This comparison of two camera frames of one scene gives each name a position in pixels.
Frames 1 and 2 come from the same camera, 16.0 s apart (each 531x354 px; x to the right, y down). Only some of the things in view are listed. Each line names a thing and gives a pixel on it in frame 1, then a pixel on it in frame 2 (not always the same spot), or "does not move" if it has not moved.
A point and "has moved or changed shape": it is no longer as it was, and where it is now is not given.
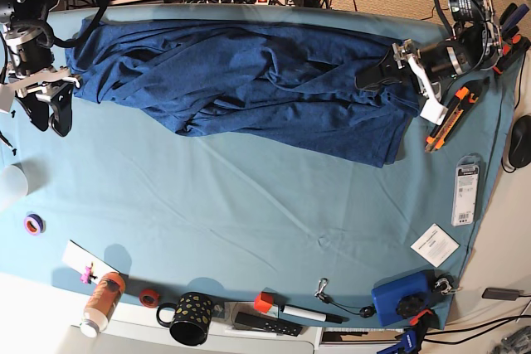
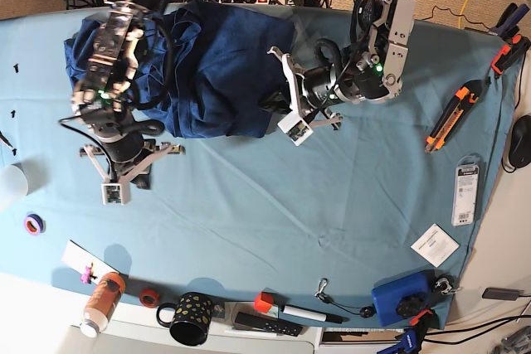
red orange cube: [263, 301] does not move
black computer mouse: [520, 142] does not move
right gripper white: [392, 70] to [296, 125]
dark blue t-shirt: [287, 84] has moved or changed shape
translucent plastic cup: [21, 178] does not move
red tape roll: [148, 298] does not move
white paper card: [78, 259] does not move
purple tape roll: [34, 224] does not move
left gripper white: [37, 109] to [117, 191]
